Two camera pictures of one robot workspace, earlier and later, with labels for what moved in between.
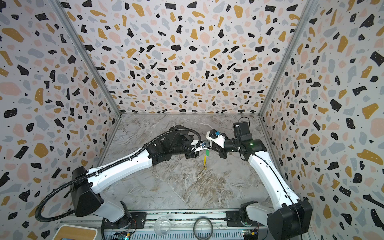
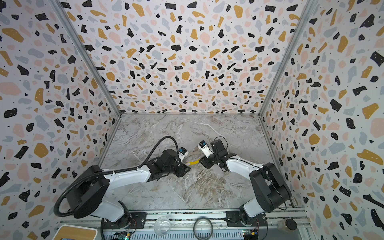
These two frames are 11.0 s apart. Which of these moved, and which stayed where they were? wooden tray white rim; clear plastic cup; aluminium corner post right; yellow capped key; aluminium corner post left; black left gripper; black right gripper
Moved: black right gripper; black left gripper; yellow capped key
Stayed: clear plastic cup; wooden tray white rim; aluminium corner post right; aluminium corner post left
